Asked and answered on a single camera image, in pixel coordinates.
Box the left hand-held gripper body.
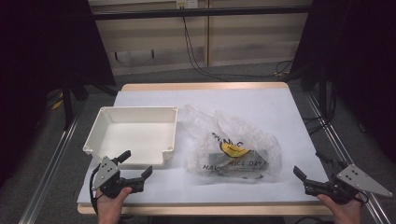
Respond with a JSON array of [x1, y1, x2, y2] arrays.
[[92, 156, 146, 199]]

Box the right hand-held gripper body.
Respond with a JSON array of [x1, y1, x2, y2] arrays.
[[304, 159, 394, 205]]

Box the black rectangular box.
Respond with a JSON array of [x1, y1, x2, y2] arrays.
[[206, 149, 271, 180]]

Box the clear printed plastic bag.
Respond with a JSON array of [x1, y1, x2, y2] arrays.
[[182, 104, 283, 183]]

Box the person's left hand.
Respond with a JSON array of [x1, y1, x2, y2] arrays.
[[95, 186, 134, 224]]

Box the person's right hand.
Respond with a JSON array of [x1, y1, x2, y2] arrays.
[[317, 193, 364, 224]]

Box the white plastic tray box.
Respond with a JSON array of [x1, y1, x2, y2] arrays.
[[82, 105, 179, 171]]

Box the black stand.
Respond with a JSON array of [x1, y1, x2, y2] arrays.
[[61, 73, 120, 131]]

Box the yellow object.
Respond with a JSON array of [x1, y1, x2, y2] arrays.
[[50, 92, 65, 111]]

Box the white table sheet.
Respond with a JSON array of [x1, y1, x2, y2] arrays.
[[77, 88, 331, 206]]

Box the wooden table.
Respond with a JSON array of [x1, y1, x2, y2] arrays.
[[76, 81, 332, 224]]

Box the black curtain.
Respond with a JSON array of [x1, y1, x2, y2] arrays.
[[291, 0, 396, 164], [0, 0, 117, 188]]

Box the black horizontal bar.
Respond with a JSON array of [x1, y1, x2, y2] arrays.
[[92, 5, 313, 21]]

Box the metal floor rail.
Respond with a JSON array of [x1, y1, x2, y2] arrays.
[[18, 108, 82, 224], [304, 91, 392, 224]]

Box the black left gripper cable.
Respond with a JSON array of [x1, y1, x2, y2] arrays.
[[89, 164, 102, 217]]

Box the black floor cables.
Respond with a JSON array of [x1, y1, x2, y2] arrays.
[[303, 83, 339, 135]]

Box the black hanging wall cable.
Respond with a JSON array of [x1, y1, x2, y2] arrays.
[[181, 15, 294, 83]]

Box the white wall socket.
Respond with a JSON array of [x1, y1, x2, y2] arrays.
[[176, 0, 199, 9]]

